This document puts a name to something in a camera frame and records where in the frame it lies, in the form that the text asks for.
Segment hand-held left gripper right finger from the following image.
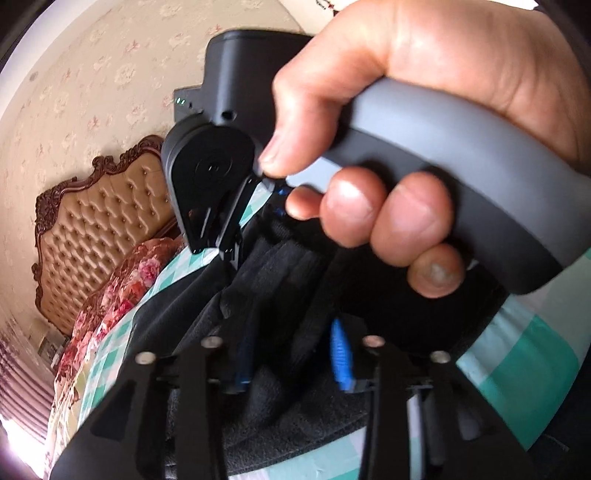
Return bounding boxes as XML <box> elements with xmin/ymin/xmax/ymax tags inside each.
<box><xmin>330</xmin><ymin>318</ymin><xmax>522</xmax><ymax>480</ymax></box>

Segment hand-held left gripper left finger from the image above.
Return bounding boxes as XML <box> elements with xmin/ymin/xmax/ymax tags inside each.
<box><xmin>51</xmin><ymin>318</ymin><xmax>259</xmax><ymax>480</ymax></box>

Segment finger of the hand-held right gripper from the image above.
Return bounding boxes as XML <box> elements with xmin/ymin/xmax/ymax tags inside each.
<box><xmin>178</xmin><ymin>178</ymin><xmax>262</xmax><ymax>267</ymax></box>
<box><xmin>267</xmin><ymin>181</ymin><xmax>289</xmax><ymax>220</ymax></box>

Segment black pants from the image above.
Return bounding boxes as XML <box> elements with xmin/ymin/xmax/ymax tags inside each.
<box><xmin>124</xmin><ymin>203</ymin><xmax>509</xmax><ymax>480</ymax></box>

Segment person's right hand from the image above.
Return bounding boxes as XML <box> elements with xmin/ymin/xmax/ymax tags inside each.
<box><xmin>257</xmin><ymin>0</ymin><xmax>591</xmax><ymax>300</ymax></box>

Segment red floral blanket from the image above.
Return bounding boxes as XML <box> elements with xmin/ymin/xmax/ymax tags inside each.
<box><xmin>53</xmin><ymin>237</ymin><xmax>181</xmax><ymax>398</ymax></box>

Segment tufted leather bed headboard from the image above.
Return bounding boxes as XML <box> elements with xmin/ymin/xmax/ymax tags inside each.
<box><xmin>31</xmin><ymin>134</ymin><xmax>185</xmax><ymax>340</ymax></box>

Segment teal white checked tablecloth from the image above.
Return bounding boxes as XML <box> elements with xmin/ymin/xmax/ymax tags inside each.
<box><xmin>60</xmin><ymin>244</ymin><xmax>591</xmax><ymax>480</ymax></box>

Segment pink striped curtain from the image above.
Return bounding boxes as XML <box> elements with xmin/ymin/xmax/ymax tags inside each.
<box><xmin>0</xmin><ymin>318</ymin><xmax>58</xmax><ymax>435</ymax></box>

